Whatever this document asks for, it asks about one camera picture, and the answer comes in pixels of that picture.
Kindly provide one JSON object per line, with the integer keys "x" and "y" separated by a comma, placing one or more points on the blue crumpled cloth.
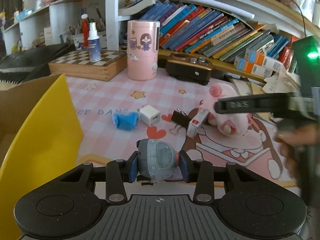
{"x": 125, "y": 120}

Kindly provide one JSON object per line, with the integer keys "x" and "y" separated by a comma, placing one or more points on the white spray bottle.
{"x": 94, "y": 43}

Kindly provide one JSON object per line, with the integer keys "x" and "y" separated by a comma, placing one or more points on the orange blue white boxes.
{"x": 258, "y": 64}

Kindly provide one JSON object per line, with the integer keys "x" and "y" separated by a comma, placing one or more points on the yellow cardboard box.
{"x": 40, "y": 139}

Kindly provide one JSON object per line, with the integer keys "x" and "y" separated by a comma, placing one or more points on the stack of papers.
{"x": 274, "y": 82}

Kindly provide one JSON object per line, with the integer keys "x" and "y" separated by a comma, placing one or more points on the brown black desk device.
{"x": 183, "y": 67}

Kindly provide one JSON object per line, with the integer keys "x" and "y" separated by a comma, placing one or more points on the pink cylindrical humidifier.
{"x": 142, "y": 49}

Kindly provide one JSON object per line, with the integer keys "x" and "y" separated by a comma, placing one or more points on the white bookshelf unit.
{"x": 62, "y": 14}

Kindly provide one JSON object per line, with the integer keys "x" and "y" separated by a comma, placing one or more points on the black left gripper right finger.
{"x": 201, "y": 173}

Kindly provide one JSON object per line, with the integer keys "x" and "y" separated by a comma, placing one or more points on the black binder clip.
{"x": 181, "y": 120}

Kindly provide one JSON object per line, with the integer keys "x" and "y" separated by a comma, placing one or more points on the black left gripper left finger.
{"x": 118, "y": 172}

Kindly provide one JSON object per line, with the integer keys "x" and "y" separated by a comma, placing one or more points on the pink checkered desk mat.
{"x": 96, "y": 102}

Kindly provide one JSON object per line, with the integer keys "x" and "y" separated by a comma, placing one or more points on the grey round figurine toy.
{"x": 157, "y": 161}

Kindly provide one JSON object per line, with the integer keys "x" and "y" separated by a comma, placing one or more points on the small white red box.
{"x": 196, "y": 122}

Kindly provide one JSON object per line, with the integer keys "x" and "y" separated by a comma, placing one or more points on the wooden chess board box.
{"x": 77, "y": 64}

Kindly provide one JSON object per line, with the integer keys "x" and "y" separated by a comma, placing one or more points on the white pen holder cups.
{"x": 79, "y": 35}

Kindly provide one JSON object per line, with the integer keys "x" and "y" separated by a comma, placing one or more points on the person right hand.
{"x": 303, "y": 136}

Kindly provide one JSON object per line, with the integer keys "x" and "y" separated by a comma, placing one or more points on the red white hanging ornament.
{"x": 85, "y": 29}

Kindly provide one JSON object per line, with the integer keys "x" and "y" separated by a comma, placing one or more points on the black electronic keyboard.
{"x": 31, "y": 64}

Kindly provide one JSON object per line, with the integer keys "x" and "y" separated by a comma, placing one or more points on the row of leaning books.
{"x": 193, "y": 28}

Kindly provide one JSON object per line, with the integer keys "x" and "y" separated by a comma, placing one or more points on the white usb charger plug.
{"x": 149, "y": 115}

